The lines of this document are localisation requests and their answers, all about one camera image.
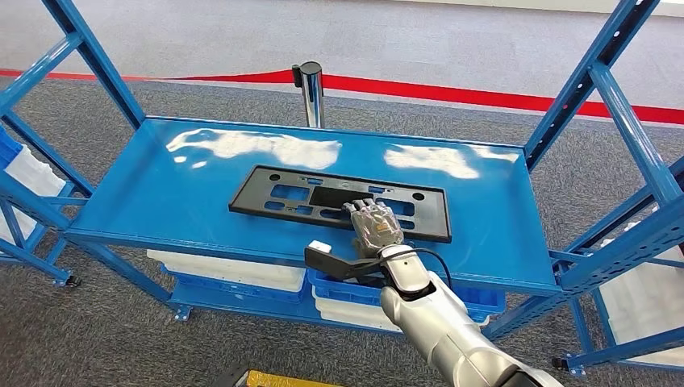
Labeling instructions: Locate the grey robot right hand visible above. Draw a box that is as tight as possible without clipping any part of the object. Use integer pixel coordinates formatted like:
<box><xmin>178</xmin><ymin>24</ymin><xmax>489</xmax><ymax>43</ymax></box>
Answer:
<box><xmin>341</xmin><ymin>198</ymin><xmax>406</xmax><ymax>259</ymax></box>

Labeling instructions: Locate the black plastic frame panel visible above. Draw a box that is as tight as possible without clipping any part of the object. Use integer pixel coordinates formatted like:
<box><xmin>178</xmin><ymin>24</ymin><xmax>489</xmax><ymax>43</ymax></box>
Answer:
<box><xmin>228</xmin><ymin>164</ymin><xmax>453</xmax><ymax>244</ymax></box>

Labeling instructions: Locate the blue metal shelf rack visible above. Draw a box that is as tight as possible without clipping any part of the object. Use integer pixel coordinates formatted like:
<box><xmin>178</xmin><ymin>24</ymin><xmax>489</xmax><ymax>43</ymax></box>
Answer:
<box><xmin>0</xmin><ymin>109</ymin><xmax>94</xmax><ymax>289</ymax></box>
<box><xmin>0</xmin><ymin>0</ymin><xmax>684</xmax><ymax>343</ymax></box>
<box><xmin>550</xmin><ymin>160</ymin><xmax>684</xmax><ymax>377</ymax></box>

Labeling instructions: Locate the red barrier belt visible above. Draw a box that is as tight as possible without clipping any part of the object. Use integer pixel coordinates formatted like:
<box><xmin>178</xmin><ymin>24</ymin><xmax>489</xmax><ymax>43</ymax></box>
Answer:
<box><xmin>0</xmin><ymin>68</ymin><xmax>296</xmax><ymax>85</ymax></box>
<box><xmin>322</xmin><ymin>73</ymin><xmax>684</xmax><ymax>126</ymax></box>

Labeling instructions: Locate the dark robot left foot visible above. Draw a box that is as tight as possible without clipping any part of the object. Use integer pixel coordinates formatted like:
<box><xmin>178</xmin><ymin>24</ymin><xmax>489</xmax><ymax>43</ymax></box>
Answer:
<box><xmin>212</xmin><ymin>364</ymin><xmax>250</xmax><ymax>387</ymax></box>

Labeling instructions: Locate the white plastic tray stack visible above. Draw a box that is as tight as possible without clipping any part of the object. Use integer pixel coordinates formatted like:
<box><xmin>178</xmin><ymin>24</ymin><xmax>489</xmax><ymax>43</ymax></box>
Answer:
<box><xmin>598</xmin><ymin>221</ymin><xmax>684</xmax><ymax>367</ymax></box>
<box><xmin>0</xmin><ymin>144</ymin><xmax>66</xmax><ymax>244</ymax></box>

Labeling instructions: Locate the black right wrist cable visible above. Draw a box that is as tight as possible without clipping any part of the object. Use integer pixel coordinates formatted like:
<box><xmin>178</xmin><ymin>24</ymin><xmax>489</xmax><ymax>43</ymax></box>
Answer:
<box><xmin>369</xmin><ymin>247</ymin><xmax>454</xmax><ymax>292</ymax></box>

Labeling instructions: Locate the wrist camera with black bracket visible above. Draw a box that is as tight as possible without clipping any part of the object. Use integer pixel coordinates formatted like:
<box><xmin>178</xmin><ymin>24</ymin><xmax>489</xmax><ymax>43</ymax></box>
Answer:
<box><xmin>303</xmin><ymin>239</ymin><xmax>387</xmax><ymax>282</ymax></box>

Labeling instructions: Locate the chrome stanchion post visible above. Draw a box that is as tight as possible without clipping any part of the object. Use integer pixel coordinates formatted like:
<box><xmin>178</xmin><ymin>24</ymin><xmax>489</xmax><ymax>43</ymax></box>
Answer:
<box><xmin>290</xmin><ymin>60</ymin><xmax>326</xmax><ymax>129</ymax></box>

